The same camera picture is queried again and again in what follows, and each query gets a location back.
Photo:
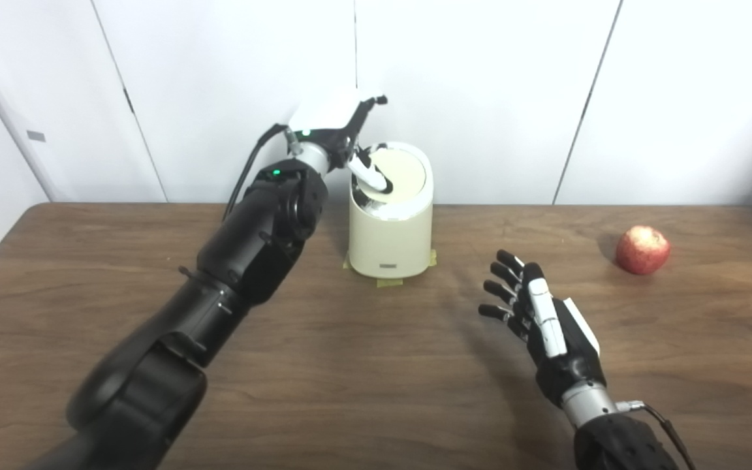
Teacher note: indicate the red apple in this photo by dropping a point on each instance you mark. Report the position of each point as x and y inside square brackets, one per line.
[642, 250]

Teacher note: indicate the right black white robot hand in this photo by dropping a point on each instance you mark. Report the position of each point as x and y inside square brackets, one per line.
[568, 339]

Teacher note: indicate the cream round bin lid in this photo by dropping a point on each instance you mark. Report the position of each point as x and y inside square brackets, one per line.
[408, 171]

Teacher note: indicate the gray wall label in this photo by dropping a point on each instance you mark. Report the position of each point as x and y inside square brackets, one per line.
[36, 136]

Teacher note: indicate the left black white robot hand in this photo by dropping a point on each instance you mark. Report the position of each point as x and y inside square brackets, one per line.
[324, 114]

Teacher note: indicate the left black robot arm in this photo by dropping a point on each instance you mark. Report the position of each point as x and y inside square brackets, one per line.
[239, 254]

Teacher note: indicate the black wall panel hinge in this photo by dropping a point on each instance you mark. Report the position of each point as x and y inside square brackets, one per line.
[128, 101]

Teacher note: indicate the cream-colored bin body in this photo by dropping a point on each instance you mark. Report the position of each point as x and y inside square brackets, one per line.
[390, 235]

